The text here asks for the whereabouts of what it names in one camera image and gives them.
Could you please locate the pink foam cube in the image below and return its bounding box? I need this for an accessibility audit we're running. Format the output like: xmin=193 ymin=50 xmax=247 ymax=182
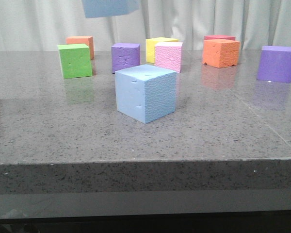
xmin=155 ymin=42 xmax=183 ymax=73

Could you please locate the smooth purple foam cube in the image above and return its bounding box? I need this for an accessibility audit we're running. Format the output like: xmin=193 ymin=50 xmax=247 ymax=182
xmin=257 ymin=46 xmax=291 ymax=83

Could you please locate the textured light blue foam cube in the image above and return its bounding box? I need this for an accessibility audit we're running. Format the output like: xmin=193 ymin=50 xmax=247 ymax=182
xmin=115 ymin=65 xmax=177 ymax=124

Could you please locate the dented purple foam cube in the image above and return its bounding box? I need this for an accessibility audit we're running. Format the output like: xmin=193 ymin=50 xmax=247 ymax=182
xmin=111 ymin=43 xmax=140 ymax=73

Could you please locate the grey-green curtain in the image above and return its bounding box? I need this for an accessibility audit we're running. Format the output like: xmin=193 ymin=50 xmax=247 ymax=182
xmin=0 ymin=0 xmax=291 ymax=51

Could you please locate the smooth light blue foam cube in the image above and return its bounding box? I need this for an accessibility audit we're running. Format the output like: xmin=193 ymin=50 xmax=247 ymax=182
xmin=82 ymin=0 xmax=139 ymax=18

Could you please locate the red foam cube at back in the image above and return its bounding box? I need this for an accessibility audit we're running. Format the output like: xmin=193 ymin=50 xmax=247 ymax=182
xmin=204 ymin=34 xmax=236 ymax=40

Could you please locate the smooth orange foam cube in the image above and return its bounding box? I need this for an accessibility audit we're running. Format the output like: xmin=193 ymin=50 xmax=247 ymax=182
xmin=65 ymin=36 xmax=94 ymax=60

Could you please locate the yellow foam cube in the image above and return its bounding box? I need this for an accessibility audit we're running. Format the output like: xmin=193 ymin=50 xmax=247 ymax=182
xmin=145 ymin=37 xmax=179 ymax=63

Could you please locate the green foam cube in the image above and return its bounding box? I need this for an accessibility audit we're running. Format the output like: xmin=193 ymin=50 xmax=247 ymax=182
xmin=57 ymin=44 xmax=93 ymax=79

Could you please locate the textured orange foam cube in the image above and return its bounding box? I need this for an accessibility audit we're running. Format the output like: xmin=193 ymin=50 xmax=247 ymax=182
xmin=202 ymin=39 xmax=240 ymax=68

